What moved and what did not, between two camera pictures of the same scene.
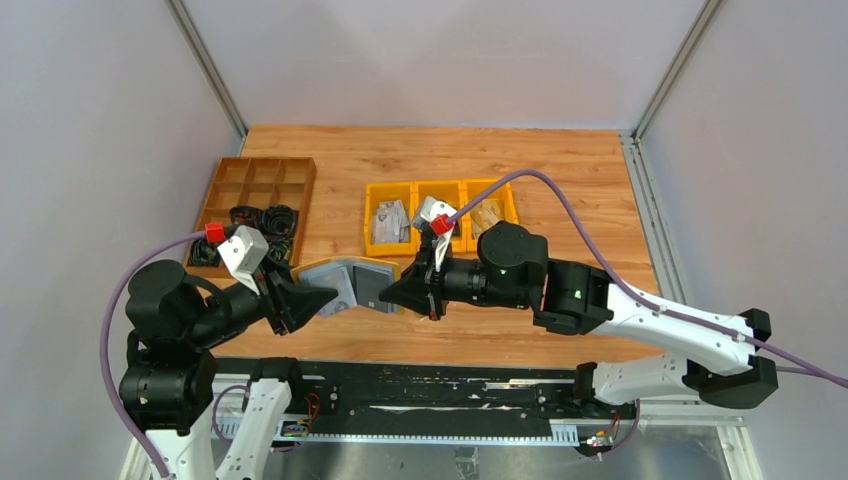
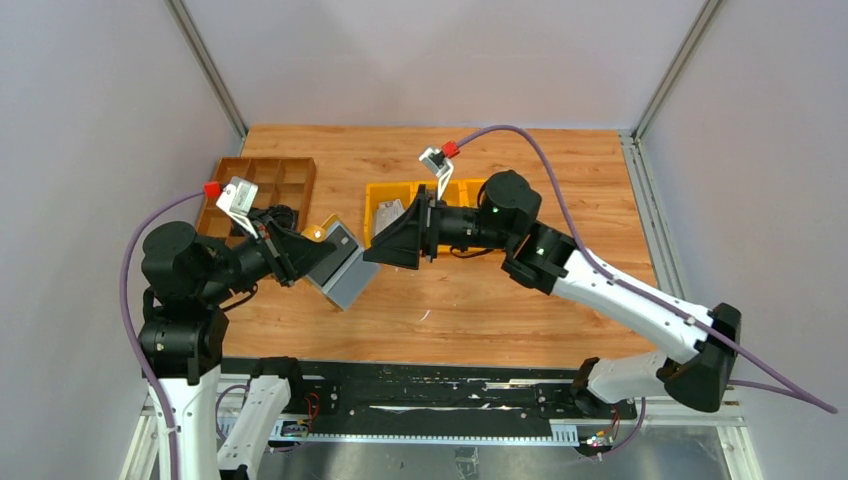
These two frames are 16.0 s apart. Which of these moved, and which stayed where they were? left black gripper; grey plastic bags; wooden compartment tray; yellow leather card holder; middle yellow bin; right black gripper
Moved: left black gripper; right black gripper; yellow leather card holder
Stayed: wooden compartment tray; grey plastic bags; middle yellow bin
